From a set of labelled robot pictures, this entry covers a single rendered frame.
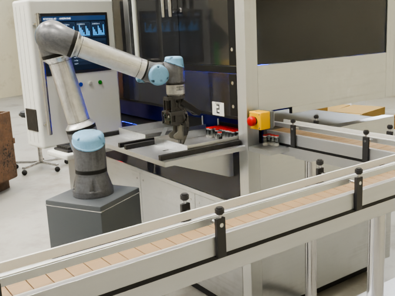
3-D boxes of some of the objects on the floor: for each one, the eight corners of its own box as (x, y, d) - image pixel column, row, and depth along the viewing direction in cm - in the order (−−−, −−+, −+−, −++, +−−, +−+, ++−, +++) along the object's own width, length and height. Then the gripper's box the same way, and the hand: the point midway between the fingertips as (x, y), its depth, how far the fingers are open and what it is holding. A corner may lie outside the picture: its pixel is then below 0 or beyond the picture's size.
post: (254, 324, 256) (241, -167, 211) (263, 330, 251) (252, -172, 206) (244, 329, 252) (228, -169, 207) (253, 335, 248) (238, -175, 202)
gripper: (159, 95, 220) (162, 147, 224) (171, 97, 213) (174, 150, 217) (177, 93, 225) (180, 143, 229) (189, 94, 217) (191, 147, 222)
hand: (183, 143), depth 225 cm, fingers closed
